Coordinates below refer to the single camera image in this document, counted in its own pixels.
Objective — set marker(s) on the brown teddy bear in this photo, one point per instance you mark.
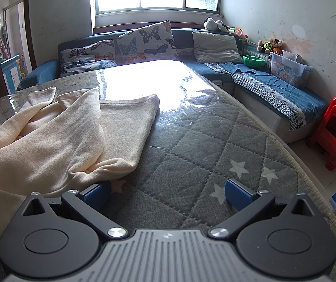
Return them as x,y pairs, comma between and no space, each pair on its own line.
275,45

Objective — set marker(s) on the panda plush toy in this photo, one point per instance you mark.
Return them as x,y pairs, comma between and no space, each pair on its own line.
212,23

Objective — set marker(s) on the blue cabinet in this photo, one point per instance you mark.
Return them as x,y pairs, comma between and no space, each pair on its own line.
10,73

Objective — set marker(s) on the colourful toy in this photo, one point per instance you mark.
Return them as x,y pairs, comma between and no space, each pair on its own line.
238,32

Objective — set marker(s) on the green plush toy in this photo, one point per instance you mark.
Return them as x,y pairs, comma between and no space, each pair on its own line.
263,47

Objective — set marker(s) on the cream garment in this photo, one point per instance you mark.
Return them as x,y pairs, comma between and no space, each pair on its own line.
53,141

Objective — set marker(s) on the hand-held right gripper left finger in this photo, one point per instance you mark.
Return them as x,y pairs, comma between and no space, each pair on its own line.
96,196

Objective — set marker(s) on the hanging coat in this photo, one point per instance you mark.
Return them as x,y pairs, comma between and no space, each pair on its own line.
2,41

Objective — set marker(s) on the large butterfly print pillow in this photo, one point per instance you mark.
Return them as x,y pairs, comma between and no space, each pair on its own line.
144,44

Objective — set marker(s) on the patterned blue sofa cover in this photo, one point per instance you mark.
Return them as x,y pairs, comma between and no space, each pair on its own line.
274,94

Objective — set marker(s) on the brown wooden door frame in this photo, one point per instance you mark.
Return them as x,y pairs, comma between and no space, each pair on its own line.
29,35

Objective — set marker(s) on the clear plastic storage box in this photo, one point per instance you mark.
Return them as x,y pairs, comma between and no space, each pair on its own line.
288,70

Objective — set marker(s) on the blue sofa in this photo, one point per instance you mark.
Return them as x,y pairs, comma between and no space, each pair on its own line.
182,38

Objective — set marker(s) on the grey pillow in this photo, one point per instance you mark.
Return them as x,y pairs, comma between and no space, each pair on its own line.
215,47

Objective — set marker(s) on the green bowl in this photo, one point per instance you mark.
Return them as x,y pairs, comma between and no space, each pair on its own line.
253,61

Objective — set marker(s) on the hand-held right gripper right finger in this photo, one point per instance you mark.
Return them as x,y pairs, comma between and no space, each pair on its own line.
238,196

